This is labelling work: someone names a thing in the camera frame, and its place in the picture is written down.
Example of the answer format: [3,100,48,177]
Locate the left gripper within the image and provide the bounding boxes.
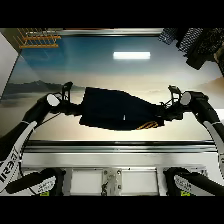
[60,101,83,117]

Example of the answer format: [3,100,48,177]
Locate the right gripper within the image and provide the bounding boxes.
[159,103,184,122]

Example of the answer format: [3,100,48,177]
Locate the dark blue striped garment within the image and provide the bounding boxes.
[78,86,165,132]

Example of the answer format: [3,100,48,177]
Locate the heap of clothes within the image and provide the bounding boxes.
[157,28,224,76]

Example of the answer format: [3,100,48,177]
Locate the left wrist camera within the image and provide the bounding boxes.
[61,81,75,103]

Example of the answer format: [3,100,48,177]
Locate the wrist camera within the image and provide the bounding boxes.
[61,81,75,103]
[167,84,181,108]

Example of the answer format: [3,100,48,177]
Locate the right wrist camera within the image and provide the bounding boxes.
[167,84,181,108]

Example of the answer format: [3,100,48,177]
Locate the black cable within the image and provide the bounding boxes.
[37,112,64,128]

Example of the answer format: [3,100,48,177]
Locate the silver frame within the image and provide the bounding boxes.
[0,28,224,197]

